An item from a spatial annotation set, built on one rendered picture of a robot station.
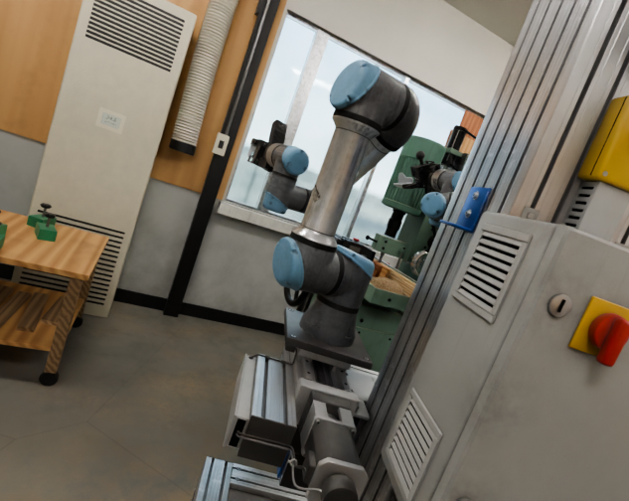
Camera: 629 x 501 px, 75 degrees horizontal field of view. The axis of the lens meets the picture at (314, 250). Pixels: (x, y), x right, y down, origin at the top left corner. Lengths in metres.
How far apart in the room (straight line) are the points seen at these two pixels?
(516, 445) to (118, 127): 2.34
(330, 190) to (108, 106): 1.80
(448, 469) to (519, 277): 0.27
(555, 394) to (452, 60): 3.11
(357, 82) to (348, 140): 0.12
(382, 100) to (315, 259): 0.38
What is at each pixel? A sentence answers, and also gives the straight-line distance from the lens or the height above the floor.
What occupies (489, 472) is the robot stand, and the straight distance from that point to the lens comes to 0.64.
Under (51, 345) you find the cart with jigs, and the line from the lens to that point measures 2.07.
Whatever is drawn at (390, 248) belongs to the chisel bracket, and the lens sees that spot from 1.83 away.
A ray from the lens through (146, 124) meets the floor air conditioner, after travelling 2.55.
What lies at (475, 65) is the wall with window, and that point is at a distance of 3.67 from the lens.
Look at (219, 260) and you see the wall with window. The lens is 2.99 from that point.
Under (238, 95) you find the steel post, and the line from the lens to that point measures 2.78.
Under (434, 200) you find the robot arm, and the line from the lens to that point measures 1.27.
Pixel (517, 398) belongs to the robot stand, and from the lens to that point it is 0.60.
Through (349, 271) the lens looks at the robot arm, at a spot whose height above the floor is 1.01.
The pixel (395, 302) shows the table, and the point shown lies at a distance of 1.59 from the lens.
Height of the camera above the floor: 1.17
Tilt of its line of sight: 9 degrees down
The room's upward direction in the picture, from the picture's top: 20 degrees clockwise
